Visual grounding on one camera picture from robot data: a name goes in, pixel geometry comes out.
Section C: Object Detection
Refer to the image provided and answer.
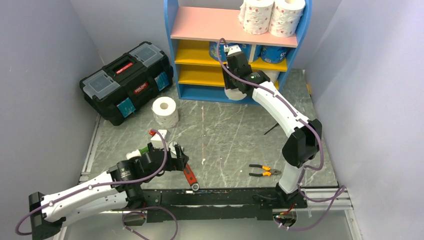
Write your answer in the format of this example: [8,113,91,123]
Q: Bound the blue roll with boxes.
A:
[208,41,227,62]
[240,44,262,63]
[260,45,288,64]

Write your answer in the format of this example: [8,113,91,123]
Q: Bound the white roll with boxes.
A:
[263,70,281,83]
[151,96,179,128]
[224,88,248,101]
[238,0,275,35]

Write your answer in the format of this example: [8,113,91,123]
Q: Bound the pink patterned paper towel roll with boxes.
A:
[268,0,306,38]

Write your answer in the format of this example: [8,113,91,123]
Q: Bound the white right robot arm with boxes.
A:
[222,46,323,208]

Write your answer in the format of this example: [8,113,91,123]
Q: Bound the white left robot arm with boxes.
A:
[28,143,189,240]

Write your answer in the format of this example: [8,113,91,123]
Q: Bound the blue shelf with coloured boards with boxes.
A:
[163,0,313,103]

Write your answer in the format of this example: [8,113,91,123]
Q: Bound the red adjustable wrench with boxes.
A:
[183,163,200,191]

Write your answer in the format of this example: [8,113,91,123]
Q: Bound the black plastic toolbox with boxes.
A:
[79,41,174,126]

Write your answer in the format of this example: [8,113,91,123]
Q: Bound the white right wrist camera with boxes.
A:
[224,44,243,57]

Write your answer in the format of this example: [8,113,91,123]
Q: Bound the green handled tool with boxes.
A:
[126,147,149,160]

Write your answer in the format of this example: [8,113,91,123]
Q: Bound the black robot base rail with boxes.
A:
[124,187,308,223]

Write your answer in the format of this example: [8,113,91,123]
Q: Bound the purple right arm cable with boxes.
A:
[215,38,347,232]

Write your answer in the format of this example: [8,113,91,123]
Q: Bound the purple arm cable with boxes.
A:
[215,38,347,232]
[14,129,180,240]

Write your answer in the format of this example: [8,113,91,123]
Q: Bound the orange handled screwdriver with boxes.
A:
[263,123,280,135]

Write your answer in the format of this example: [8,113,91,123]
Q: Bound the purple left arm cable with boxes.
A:
[14,129,180,240]

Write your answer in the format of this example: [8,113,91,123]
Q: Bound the orange handled pliers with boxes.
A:
[248,164,282,177]

